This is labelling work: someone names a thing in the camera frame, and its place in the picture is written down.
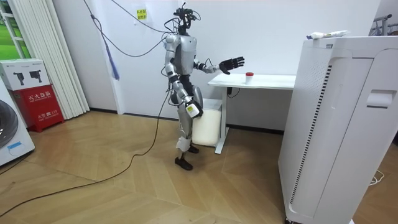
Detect white desk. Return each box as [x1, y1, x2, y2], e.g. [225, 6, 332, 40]
[207, 73, 297, 155]

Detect robot body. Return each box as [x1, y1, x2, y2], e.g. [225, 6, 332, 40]
[164, 2, 203, 105]

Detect white cardboard box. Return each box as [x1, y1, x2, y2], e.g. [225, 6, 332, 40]
[0, 58, 50, 91]

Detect white washing machine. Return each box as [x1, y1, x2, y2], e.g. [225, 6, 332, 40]
[0, 77, 35, 167]

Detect white folding partition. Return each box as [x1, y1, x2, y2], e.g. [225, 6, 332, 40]
[7, 0, 90, 121]

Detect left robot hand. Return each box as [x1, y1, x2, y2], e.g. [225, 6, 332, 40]
[219, 56, 246, 75]

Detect white plastic packet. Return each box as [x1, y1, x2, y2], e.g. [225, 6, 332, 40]
[306, 30, 351, 40]

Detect window with white frame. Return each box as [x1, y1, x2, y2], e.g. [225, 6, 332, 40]
[0, 0, 32, 60]

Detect long black floor cable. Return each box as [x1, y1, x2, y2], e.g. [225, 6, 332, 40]
[0, 88, 172, 218]

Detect tall white air purifier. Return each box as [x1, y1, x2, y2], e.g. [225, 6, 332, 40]
[277, 35, 398, 224]

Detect black desk cable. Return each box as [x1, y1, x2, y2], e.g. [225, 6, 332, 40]
[226, 87, 241, 99]

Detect red fire extinguisher box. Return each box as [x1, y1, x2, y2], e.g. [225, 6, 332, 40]
[8, 84, 65, 133]

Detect thin white floor cable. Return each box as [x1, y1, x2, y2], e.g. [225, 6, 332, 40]
[369, 169, 386, 187]

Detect white plastic waste bin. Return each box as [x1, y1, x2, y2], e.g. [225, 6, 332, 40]
[192, 98, 223, 147]

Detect metal clothes rack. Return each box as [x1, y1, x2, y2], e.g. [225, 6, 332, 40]
[369, 14, 398, 37]

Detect robot legs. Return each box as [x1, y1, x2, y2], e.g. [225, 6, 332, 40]
[174, 85, 205, 171]

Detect cable bundle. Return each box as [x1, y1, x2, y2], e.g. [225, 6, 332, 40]
[82, 0, 175, 81]

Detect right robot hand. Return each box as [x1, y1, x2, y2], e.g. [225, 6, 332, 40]
[185, 100, 204, 119]

